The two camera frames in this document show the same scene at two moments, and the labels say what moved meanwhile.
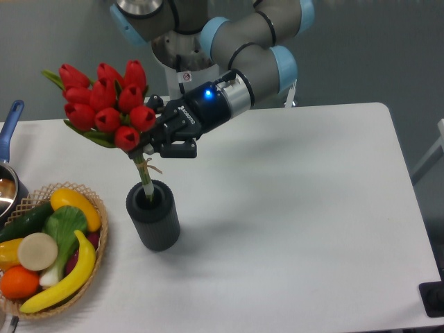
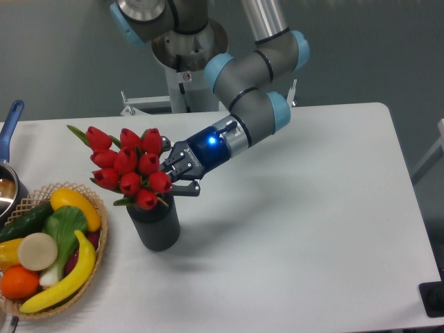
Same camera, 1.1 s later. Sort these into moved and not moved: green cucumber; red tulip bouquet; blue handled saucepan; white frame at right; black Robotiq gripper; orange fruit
Moved: black Robotiq gripper; red tulip bouquet
Not moved: orange fruit; blue handled saucepan; white frame at right; green cucumber
